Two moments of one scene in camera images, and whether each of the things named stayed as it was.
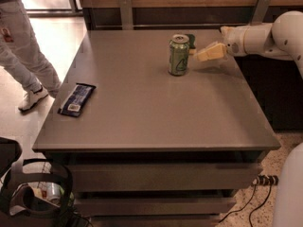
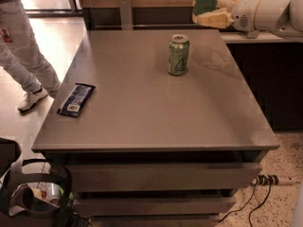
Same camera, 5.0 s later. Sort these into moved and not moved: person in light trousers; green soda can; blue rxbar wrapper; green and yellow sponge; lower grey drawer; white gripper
Moved: green and yellow sponge; white gripper
Not moved: lower grey drawer; person in light trousers; green soda can; blue rxbar wrapper
